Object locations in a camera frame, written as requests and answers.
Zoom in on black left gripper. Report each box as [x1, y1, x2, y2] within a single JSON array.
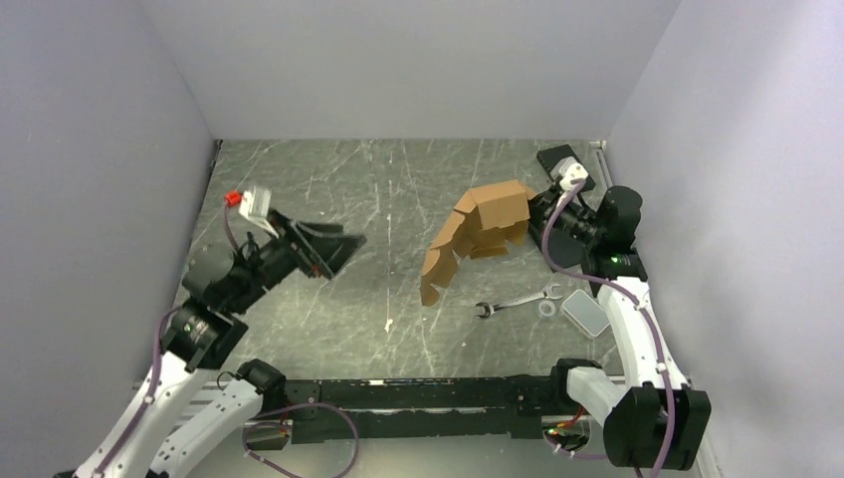
[[229, 207, 367, 312]]

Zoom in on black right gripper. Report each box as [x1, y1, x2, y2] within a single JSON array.
[[513, 185, 604, 246]]

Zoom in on brown cardboard paper box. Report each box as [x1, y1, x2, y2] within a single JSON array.
[[419, 179, 536, 307]]

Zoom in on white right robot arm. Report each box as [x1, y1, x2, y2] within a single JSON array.
[[528, 185, 712, 476]]

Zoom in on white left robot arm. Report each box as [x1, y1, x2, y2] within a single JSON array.
[[64, 211, 366, 477]]

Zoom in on black flat box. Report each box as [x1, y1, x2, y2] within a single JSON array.
[[535, 144, 596, 191]]

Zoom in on clear plastic lid case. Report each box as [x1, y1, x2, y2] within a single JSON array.
[[561, 290, 610, 338]]

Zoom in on clear tape roll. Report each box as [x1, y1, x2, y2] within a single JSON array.
[[537, 300, 557, 318]]

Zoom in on silver combination wrench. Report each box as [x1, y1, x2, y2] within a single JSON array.
[[475, 283, 564, 320]]

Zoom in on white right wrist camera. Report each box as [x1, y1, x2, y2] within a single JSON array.
[[550, 155, 589, 192]]

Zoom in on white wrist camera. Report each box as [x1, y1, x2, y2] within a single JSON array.
[[550, 155, 589, 192], [224, 185, 277, 236]]

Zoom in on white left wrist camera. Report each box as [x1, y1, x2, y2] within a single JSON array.
[[224, 185, 277, 236]]

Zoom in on aluminium frame rail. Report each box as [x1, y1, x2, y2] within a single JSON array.
[[105, 372, 717, 478]]

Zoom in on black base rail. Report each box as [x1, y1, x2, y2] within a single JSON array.
[[255, 374, 580, 444]]

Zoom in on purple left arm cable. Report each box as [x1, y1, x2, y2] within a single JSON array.
[[92, 197, 360, 478]]

